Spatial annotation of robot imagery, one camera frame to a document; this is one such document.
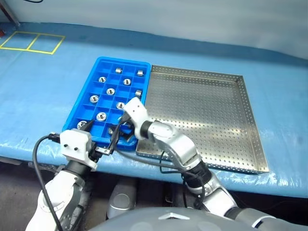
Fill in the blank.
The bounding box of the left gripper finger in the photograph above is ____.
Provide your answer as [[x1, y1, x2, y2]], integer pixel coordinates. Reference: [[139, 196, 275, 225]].
[[84, 119, 95, 133]]

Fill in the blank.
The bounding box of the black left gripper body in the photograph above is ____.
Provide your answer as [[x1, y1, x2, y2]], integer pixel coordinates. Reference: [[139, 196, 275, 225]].
[[89, 141, 111, 164]]

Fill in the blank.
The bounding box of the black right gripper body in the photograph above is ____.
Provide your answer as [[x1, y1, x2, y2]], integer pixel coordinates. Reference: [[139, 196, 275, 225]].
[[119, 117, 136, 141]]

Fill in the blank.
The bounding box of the blue compartment tray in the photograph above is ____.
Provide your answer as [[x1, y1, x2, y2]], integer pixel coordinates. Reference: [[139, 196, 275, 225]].
[[62, 56, 152, 151]]

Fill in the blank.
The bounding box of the grey rounded leg cover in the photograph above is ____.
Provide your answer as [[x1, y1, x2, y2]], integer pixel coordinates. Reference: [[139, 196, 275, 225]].
[[106, 184, 138, 219]]

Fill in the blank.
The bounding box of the blue plastic table cover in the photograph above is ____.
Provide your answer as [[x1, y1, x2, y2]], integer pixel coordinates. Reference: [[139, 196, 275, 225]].
[[0, 22, 308, 198]]

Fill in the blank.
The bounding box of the perforated metal tray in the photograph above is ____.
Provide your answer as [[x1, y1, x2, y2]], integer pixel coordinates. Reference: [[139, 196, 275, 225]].
[[136, 64, 270, 175]]

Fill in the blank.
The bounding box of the grey robot torso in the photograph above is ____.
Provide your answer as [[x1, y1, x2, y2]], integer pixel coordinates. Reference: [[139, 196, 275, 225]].
[[88, 207, 308, 231]]

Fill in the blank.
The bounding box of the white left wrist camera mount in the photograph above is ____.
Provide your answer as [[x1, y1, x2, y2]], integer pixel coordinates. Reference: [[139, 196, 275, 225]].
[[59, 128, 99, 171]]

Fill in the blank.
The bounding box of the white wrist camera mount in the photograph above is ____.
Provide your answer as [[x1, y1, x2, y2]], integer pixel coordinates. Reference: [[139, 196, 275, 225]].
[[59, 128, 99, 171], [122, 97, 148, 140]]

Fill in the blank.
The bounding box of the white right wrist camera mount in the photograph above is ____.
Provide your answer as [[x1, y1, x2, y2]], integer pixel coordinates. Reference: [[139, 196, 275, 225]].
[[122, 97, 148, 140]]

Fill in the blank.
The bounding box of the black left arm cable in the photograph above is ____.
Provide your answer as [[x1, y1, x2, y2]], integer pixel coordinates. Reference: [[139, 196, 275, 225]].
[[32, 133, 64, 231]]

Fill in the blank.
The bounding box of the metal frame post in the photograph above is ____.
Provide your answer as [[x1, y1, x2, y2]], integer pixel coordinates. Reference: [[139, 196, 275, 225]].
[[3, 0, 21, 26]]

